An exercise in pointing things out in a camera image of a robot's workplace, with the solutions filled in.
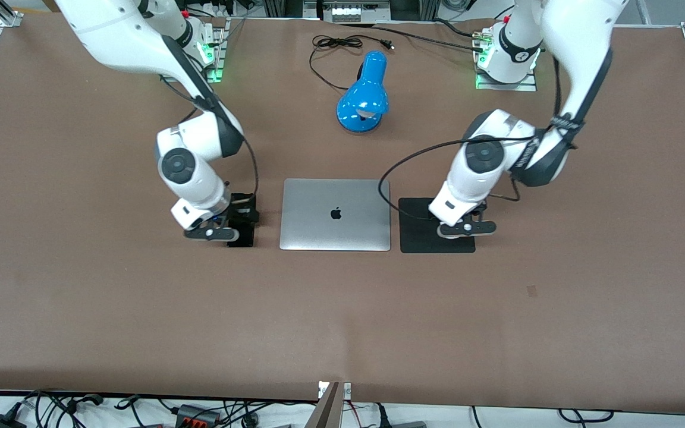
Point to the black mouse pad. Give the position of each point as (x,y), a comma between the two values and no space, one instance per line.
(420,242)

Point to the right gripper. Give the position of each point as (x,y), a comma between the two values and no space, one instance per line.
(242,212)

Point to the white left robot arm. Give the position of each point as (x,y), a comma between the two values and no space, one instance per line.
(580,30)

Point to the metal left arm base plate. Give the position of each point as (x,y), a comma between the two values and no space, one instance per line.
(530,85)

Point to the black power adapter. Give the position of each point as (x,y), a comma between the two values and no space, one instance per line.
(2,421)

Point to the black smartphone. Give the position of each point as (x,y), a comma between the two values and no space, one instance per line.
(241,239)

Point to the blue desk lamp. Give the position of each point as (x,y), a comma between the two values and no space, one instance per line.
(363,98)

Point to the black box with orange connectors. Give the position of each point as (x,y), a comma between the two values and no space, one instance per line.
(197,415)

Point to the silver closed laptop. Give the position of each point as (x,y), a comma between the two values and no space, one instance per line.
(335,214)

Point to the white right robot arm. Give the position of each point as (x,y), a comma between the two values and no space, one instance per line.
(110,30)

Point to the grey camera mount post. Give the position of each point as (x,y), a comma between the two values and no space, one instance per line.
(330,407)

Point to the grey power strip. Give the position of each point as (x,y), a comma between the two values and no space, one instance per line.
(348,12)

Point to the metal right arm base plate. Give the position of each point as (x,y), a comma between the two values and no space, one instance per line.
(219,56)

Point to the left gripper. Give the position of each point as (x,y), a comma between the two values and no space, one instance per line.
(481,207)

